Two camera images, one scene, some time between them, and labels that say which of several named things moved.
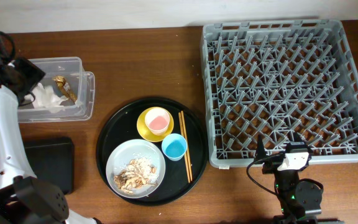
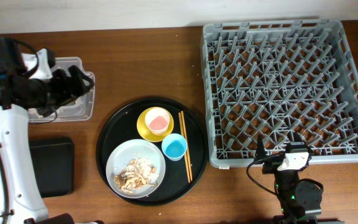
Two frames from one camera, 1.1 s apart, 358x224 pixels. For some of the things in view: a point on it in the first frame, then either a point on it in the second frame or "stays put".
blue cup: (174, 146) stays put
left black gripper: (40, 74) → (66, 89)
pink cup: (157, 121) stays put
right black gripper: (271, 163) stays put
